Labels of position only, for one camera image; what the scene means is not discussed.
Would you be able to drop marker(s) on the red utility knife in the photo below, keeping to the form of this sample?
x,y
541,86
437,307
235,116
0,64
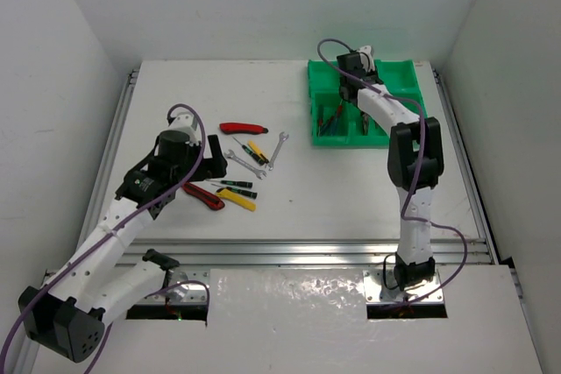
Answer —
x,y
211,201
232,128

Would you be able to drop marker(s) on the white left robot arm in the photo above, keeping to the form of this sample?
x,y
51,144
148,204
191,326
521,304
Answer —
x,y
71,311

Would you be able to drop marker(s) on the green black precision screwdriver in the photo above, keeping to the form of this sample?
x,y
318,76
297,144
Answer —
x,y
233,183
243,192
249,151

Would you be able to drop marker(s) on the red utility knife top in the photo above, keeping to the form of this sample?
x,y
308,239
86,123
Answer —
x,y
232,128

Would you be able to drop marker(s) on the silver wrench right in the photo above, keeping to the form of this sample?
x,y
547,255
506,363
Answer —
x,y
283,137

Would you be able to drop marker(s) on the white front cover panel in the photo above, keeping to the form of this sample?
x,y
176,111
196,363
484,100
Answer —
x,y
304,321

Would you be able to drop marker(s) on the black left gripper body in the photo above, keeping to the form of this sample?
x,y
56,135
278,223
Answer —
x,y
215,157

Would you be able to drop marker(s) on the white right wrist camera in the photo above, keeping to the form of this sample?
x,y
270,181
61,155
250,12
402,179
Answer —
x,y
366,58

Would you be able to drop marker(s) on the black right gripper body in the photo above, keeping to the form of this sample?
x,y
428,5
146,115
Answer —
x,y
342,90

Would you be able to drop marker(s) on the yellow black precision screwdriver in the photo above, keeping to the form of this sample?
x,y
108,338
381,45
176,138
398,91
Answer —
x,y
258,151

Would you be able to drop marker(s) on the yellow pliers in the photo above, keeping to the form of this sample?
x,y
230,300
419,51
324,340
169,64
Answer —
x,y
365,123

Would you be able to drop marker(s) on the silver wrench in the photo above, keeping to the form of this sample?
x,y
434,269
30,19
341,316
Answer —
x,y
259,173
283,137

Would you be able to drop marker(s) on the green black precision screwdriver top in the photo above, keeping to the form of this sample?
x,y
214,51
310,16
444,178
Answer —
x,y
249,151

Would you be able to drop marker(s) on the aluminium frame rail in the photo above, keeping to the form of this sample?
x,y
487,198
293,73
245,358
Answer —
x,y
276,253

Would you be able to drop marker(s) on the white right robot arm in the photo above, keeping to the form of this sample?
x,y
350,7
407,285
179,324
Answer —
x,y
415,159

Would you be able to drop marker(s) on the silver wrench left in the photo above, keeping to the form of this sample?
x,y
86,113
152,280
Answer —
x,y
259,173

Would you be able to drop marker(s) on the blue screwdriver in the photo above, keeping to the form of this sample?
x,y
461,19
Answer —
x,y
324,126
332,124
320,115

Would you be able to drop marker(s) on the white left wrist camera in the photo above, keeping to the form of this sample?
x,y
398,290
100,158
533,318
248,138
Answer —
x,y
186,123

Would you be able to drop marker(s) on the yellow utility knife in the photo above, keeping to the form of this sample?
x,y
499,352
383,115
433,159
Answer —
x,y
236,198

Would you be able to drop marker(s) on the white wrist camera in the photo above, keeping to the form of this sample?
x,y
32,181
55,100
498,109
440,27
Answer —
x,y
366,58
186,123

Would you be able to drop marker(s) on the green compartment tray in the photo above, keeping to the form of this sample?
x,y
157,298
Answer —
x,y
398,100

